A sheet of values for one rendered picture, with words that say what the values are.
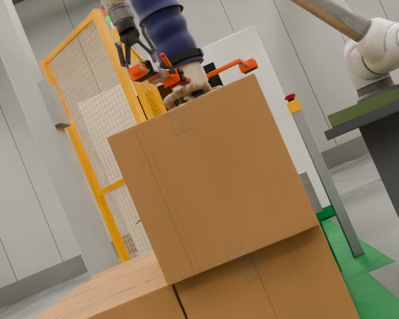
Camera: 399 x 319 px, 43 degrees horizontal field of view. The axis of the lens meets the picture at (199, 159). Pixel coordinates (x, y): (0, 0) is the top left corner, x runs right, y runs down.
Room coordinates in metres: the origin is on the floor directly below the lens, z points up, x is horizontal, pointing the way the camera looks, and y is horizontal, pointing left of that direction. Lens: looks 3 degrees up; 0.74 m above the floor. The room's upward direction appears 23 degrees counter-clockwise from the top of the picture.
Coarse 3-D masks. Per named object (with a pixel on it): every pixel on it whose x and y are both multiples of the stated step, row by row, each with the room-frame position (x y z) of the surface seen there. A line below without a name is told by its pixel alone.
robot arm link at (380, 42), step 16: (304, 0) 1.92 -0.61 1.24; (320, 0) 1.91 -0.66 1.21; (336, 0) 1.93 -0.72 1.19; (320, 16) 1.96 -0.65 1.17; (336, 16) 1.94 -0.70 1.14; (352, 16) 1.94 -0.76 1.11; (352, 32) 1.96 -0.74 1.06; (368, 32) 1.95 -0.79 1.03; (384, 32) 1.93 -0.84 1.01; (368, 48) 1.96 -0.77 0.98; (384, 48) 1.94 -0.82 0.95; (368, 64) 2.07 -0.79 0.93; (384, 64) 2.00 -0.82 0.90
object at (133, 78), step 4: (144, 64) 1.89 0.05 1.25; (132, 68) 1.90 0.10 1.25; (128, 72) 1.91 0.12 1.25; (144, 72) 1.89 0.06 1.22; (148, 72) 1.89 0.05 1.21; (132, 76) 1.90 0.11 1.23; (136, 76) 1.90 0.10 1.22; (140, 76) 1.90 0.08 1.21; (144, 76) 1.91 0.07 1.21; (148, 76) 1.93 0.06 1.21; (152, 76) 1.96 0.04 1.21; (132, 80) 1.91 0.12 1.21; (136, 80) 1.92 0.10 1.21; (140, 80) 1.95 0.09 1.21; (144, 80) 1.98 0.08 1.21
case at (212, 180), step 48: (240, 96) 1.23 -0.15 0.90; (144, 144) 1.25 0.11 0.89; (192, 144) 1.24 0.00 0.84; (240, 144) 1.23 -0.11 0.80; (144, 192) 1.26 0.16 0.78; (192, 192) 1.25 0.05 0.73; (240, 192) 1.24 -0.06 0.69; (288, 192) 1.23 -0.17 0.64; (192, 240) 1.25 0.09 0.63; (240, 240) 1.24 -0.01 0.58
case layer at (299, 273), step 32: (256, 256) 1.28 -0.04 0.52; (288, 256) 1.27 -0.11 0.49; (320, 256) 1.27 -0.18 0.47; (96, 288) 1.89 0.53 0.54; (128, 288) 1.53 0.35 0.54; (160, 288) 1.30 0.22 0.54; (192, 288) 1.29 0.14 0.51; (224, 288) 1.29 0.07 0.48; (256, 288) 1.28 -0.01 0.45; (288, 288) 1.27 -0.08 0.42; (320, 288) 1.27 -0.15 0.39
